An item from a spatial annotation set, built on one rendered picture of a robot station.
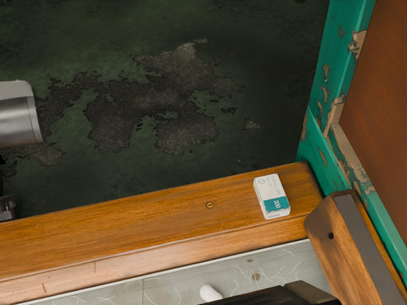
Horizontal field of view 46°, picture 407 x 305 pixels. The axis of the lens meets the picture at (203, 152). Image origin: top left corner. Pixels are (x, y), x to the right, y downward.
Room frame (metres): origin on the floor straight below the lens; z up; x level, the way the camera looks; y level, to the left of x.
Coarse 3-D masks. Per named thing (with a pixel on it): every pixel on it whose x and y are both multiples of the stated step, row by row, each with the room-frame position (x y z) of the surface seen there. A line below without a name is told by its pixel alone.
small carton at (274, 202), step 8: (264, 176) 0.39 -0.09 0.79; (272, 176) 0.39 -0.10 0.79; (256, 184) 0.38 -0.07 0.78; (264, 184) 0.38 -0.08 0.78; (272, 184) 0.38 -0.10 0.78; (280, 184) 0.38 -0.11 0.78; (256, 192) 0.38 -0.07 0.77; (264, 192) 0.37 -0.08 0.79; (272, 192) 0.37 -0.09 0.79; (280, 192) 0.37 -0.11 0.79; (264, 200) 0.35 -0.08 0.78; (272, 200) 0.35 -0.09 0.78; (280, 200) 0.35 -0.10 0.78; (264, 208) 0.34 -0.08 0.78; (272, 208) 0.34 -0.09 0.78; (280, 208) 0.34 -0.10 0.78; (288, 208) 0.34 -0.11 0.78; (264, 216) 0.34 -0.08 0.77; (272, 216) 0.34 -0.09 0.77; (280, 216) 0.34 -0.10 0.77
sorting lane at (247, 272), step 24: (216, 264) 0.28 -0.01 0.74; (240, 264) 0.28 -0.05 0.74; (264, 264) 0.28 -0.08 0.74; (288, 264) 0.28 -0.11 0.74; (312, 264) 0.28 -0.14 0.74; (96, 288) 0.25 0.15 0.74; (120, 288) 0.25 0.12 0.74; (144, 288) 0.25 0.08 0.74; (168, 288) 0.25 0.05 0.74; (192, 288) 0.25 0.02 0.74; (216, 288) 0.25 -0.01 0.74; (240, 288) 0.25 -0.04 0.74; (264, 288) 0.25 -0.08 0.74
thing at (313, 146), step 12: (312, 120) 0.46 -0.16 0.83; (312, 132) 0.45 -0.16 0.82; (300, 144) 0.47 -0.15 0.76; (312, 144) 0.44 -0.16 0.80; (324, 144) 0.41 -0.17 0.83; (300, 156) 0.47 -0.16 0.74; (312, 156) 0.44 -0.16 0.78; (324, 156) 0.40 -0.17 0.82; (312, 168) 0.43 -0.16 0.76; (324, 168) 0.40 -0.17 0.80; (336, 168) 0.37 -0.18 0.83; (324, 180) 0.39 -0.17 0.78; (336, 180) 0.36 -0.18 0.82; (324, 192) 0.38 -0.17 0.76
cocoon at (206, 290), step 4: (204, 288) 0.24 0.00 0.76; (208, 288) 0.24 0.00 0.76; (212, 288) 0.24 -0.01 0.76; (200, 292) 0.24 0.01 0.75; (204, 292) 0.24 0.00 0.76; (208, 292) 0.24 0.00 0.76; (212, 292) 0.24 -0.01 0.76; (216, 292) 0.24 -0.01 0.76; (200, 296) 0.23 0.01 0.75; (204, 296) 0.23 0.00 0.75; (208, 296) 0.23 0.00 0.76; (212, 296) 0.23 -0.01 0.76; (216, 296) 0.23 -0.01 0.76; (220, 296) 0.23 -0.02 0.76; (208, 300) 0.23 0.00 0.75; (212, 300) 0.23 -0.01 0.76
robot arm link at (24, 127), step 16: (16, 80) 0.38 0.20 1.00; (0, 96) 0.36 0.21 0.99; (16, 96) 0.36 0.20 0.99; (32, 96) 0.37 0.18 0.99; (0, 112) 0.34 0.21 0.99; (16, 112) 0.34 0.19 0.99; (32, 112) 0.35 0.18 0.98; (0, 128) 0.33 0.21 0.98; (16, 128) 0.33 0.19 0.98; (32, 128) 0.34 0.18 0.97; (0, 144) 0.32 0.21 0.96; (16, 144) 0.33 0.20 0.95
